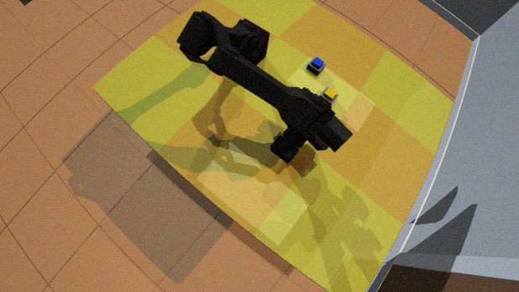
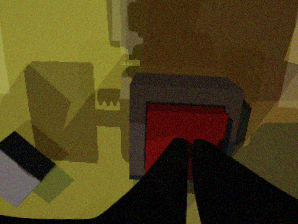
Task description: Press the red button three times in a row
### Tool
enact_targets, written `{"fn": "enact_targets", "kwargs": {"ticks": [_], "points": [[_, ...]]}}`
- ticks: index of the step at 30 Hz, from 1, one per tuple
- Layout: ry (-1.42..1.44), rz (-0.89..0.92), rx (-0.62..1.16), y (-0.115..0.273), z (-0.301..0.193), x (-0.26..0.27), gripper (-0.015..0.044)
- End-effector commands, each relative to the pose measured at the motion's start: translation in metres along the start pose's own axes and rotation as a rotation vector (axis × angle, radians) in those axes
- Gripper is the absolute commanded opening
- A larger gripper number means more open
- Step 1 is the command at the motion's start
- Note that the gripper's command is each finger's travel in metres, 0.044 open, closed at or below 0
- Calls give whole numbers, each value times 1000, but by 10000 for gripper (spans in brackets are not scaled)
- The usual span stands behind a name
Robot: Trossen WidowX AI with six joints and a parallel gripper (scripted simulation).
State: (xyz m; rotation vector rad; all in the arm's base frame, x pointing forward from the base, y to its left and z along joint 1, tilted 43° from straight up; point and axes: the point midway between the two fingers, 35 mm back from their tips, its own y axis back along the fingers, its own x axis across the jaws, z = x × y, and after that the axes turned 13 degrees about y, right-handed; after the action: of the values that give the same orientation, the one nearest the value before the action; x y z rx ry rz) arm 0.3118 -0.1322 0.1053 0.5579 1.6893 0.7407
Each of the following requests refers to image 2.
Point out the red button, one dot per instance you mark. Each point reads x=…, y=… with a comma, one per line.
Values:
x=162, y=107

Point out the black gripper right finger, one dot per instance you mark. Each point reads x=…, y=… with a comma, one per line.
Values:
x=228, y=193

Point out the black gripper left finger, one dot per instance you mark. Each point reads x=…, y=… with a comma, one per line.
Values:
x=159, y=197

